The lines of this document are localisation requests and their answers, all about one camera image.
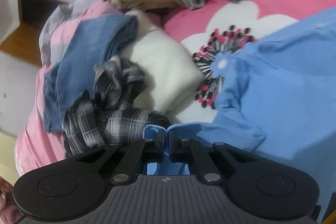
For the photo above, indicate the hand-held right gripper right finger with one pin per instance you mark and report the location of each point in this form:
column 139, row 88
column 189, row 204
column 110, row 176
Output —
column 173, row 145

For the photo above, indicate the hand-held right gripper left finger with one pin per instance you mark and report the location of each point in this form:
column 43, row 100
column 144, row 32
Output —
column 160, row 145

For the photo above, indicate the blue printed t-shirt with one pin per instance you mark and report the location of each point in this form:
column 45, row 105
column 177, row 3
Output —
column 283, row 82

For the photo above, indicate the black white plaid shirt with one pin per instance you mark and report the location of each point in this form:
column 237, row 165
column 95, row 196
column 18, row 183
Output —
column 115, row 113

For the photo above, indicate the white garment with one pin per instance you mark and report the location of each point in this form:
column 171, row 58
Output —
column 162, row 66

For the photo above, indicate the blue denim jeans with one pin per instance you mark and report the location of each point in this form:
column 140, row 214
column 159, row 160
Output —
column 81, row 56

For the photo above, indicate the light pink quilt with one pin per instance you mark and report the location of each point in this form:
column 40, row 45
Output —
column 34, row 129

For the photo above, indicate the tan garment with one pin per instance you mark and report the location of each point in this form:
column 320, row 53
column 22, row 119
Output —
column 141, row 1

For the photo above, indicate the grey-blue quilt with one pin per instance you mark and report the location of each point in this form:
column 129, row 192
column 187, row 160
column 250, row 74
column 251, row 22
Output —
column 60, row 19

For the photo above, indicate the dark red cloth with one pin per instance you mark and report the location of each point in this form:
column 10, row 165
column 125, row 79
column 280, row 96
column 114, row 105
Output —
column 6, row 203

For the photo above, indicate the wooden bedside cabinet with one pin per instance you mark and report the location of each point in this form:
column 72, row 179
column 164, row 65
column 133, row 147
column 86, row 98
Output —
column 23, row 37

